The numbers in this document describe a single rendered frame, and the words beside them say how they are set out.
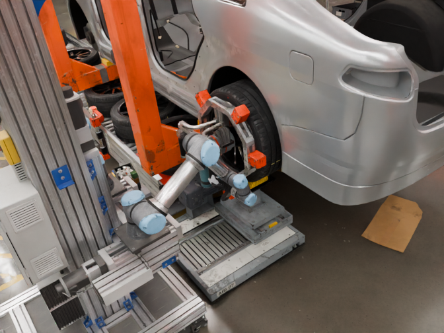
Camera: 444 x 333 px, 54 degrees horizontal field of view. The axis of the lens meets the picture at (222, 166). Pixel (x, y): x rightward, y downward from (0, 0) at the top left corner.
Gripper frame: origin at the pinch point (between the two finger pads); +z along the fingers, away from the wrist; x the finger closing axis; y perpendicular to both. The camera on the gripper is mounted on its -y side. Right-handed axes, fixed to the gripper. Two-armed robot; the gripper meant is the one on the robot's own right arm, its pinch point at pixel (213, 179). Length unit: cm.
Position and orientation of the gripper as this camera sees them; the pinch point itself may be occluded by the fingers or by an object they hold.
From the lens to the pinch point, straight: 268.5
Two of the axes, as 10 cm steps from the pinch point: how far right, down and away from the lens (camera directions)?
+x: -7.6, 2.0, -6.2
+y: 1.0, -9.1, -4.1
